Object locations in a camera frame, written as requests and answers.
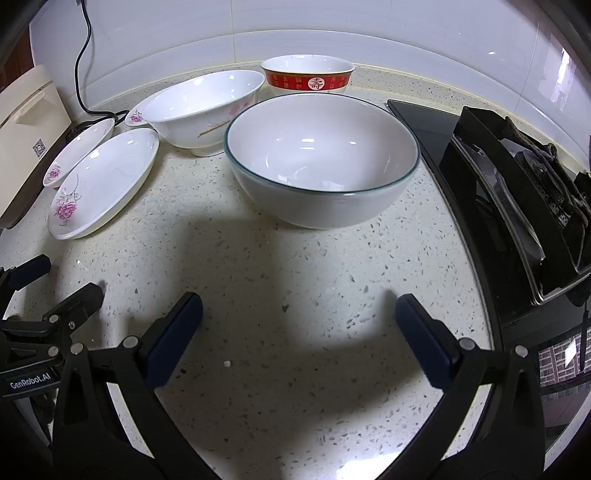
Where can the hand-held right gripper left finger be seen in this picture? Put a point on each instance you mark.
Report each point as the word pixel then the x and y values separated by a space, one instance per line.
pixel 178 337

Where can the white bowl with pink flowers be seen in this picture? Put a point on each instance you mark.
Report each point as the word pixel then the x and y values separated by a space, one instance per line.
pixel 198 101

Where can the cream rice cooker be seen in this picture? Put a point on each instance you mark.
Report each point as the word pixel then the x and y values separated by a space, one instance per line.
pixel 27 129

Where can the black glass gas stove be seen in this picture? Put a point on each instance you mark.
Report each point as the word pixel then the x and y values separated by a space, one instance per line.
pixel 425 124

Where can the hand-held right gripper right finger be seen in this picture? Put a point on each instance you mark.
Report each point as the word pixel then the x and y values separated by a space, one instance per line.
pixel 425 341

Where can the white bowl with green rim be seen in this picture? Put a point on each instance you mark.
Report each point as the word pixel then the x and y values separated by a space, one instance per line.
pixel 323 152

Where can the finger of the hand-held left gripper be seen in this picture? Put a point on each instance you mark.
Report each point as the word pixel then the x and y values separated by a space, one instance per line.
pixel 27 272
pixel 78 302

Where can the black stove pan support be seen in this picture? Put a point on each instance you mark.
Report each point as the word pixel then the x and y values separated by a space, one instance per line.
pixel 466 152

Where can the white plate with pink flowers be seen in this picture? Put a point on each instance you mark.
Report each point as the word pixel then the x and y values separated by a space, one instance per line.
pixel 83 143

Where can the white plate with pink flower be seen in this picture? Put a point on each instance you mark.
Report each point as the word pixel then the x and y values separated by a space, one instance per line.
pixel 106 184

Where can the small white floral dish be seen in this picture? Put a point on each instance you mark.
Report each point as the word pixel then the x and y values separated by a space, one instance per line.
pixel 135 116

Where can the brown wooden window frame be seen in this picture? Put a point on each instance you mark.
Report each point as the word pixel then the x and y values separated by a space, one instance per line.
pixel 18 55

